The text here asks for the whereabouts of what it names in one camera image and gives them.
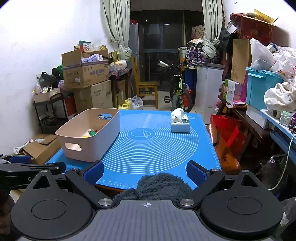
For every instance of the red gift bag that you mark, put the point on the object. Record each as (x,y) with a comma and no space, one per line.
(229,136)

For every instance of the open cardboard box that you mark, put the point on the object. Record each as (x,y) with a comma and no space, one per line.
(41,148)

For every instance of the white cloth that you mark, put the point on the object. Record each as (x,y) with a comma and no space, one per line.
(281,97)

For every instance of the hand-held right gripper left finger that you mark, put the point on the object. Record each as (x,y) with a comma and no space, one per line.
(93,172)

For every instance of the clear plastic bag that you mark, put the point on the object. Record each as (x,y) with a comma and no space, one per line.
(137,103)

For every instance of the oil bottle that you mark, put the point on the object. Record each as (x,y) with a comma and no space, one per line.
(223,91)

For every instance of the brown paper bag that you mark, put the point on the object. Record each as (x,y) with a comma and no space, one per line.
(240,60)

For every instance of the dark wooden bench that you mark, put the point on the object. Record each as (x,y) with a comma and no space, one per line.
(240,115)

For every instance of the yellow plastic jug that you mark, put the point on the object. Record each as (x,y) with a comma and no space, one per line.
(124,105)

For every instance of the beige tray box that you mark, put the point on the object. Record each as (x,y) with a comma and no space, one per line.
(47,95)

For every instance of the white plastic bags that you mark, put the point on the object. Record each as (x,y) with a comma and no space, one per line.
(277,60)

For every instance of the green and white carton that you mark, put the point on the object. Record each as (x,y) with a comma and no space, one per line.
(232,92)

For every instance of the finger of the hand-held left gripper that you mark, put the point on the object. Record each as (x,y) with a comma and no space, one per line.
(34,166)
(19,159)

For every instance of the orange paper bag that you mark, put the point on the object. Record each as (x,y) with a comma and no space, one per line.
(222,155)

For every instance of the grey green curtain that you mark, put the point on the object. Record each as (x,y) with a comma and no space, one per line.
(211,20)
(115,20)

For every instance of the white chest freezer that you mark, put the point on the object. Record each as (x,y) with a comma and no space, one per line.
(208,90)

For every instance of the dark wooden table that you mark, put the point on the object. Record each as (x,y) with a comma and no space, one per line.
(119,76)

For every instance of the red gift box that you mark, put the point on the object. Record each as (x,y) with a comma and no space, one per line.
(254,27)

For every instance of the black and green bicycle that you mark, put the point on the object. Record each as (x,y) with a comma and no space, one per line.
(178,92)

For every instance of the grey fuzzy clothing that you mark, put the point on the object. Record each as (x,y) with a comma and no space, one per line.
(159,185)

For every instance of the beige plastic storage bin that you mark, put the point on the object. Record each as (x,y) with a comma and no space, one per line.
(97,146)

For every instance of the black utility cart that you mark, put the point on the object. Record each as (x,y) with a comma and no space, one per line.
(50,115)

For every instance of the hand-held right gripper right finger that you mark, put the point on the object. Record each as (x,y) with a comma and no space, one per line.
(196,173)

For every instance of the blue silicone baking mat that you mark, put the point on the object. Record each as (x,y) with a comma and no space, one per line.
(150,148)

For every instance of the person's left forearm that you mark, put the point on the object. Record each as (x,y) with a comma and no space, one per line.
(5,208)

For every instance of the printed cardboard box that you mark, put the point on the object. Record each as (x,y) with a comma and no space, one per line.
(85,74)

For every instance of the wooden chair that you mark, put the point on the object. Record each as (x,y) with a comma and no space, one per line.
(145,85)

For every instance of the teal storage bin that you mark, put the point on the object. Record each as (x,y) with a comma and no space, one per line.
(261,90)

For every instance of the floral fabric bundle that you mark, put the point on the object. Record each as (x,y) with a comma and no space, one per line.
(196,53)

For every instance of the pink gift bag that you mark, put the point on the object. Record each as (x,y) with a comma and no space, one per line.
(244,92)

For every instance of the large plain cardboard box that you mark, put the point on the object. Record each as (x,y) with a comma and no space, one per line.
(94,97)

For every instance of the patterned tissue pack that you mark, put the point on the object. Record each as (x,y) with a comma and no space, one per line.
(180,122)

